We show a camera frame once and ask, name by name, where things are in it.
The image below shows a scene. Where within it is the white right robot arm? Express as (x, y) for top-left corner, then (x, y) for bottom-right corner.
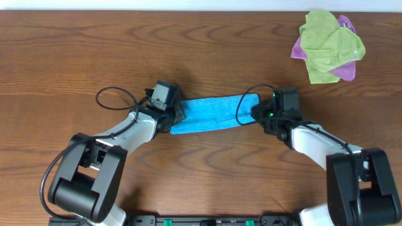
(251, 88), (401, 226)

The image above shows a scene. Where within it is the blue microfiber cloth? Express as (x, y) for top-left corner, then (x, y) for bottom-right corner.
(170, 94), (259, 134)

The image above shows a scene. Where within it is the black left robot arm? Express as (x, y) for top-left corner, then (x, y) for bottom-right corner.
(40, 99), (185, 225)

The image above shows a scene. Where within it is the black mounting rail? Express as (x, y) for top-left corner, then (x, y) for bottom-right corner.
(48, 214), (302, 226)

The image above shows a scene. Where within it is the green microfiber cloth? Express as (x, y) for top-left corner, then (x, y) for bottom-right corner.
(299, 11), (366, 72)

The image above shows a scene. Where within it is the purple microfiber cloth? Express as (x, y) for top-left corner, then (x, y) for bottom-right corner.
(291, 15), (356, 84)

